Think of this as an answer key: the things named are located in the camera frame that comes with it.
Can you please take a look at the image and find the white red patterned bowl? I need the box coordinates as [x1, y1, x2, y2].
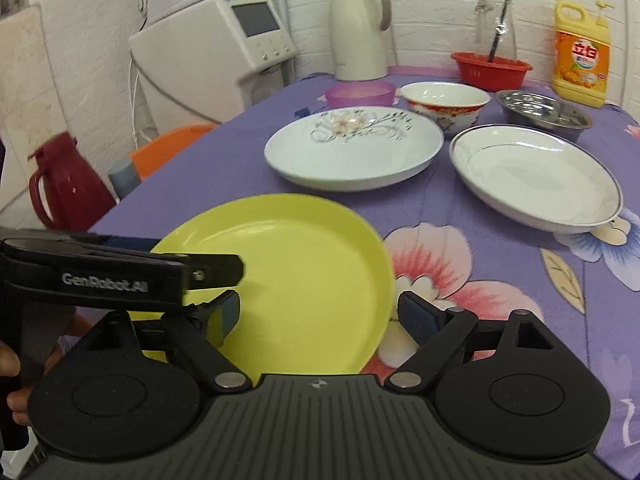
[400, 81, 491, 136]

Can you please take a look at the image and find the yellow-green plastic plate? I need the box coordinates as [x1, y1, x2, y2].
[153, 194, 395, 380]

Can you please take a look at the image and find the yellow dish soap bottle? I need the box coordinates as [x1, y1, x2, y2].
[552, 0, 613, 108]

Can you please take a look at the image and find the cream thermos jug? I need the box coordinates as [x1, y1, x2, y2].
[329, 0, 392, 81]

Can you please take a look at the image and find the stainless steel bowl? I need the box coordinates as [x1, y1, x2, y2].
[495, 90, 593, 143]

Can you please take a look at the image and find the grey power cable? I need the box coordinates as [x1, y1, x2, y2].
[128, 54, 241, 111]

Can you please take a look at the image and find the white floral ceramic plate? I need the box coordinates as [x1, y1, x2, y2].
[264, 106, 444, 192]

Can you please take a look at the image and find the black stirring stick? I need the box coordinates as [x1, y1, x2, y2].
[487, 0, 511, 63]

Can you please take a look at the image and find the clear glass pitcher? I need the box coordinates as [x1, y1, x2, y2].
[475, 0, 518, 60]

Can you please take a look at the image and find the person's left hand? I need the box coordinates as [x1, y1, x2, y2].
[0, 344, 32, 426]

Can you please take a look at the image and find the dark red thermos jug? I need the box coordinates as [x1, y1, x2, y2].
[28, 132, 116, 232]

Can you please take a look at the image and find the white water dispenser machine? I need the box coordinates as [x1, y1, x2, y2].
[130, 0, 297, 134]

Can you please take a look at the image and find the purple plastic bowl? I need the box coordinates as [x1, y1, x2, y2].
[324, 79, 396, 108]

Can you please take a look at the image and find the purple floral tablecloth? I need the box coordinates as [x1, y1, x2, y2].
[96, 75, 639, 479]

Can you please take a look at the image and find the red plastic colander basket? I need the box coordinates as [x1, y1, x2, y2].
[450, 52, 533, 92]

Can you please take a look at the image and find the white silver-rimmed plate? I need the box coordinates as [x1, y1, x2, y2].
[449, 125, 624, 234]

